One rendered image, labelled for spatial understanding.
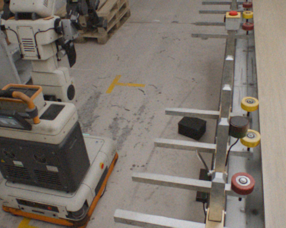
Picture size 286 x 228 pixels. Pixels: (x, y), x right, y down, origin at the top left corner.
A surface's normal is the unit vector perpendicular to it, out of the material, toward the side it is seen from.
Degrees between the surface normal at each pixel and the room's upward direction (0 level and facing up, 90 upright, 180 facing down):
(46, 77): 82
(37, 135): 90
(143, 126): 0
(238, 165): 0
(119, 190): 0
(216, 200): 90
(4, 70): 90
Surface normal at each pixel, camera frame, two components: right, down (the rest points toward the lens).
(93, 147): -0.08, -0.81
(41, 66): -0.27, 0.47
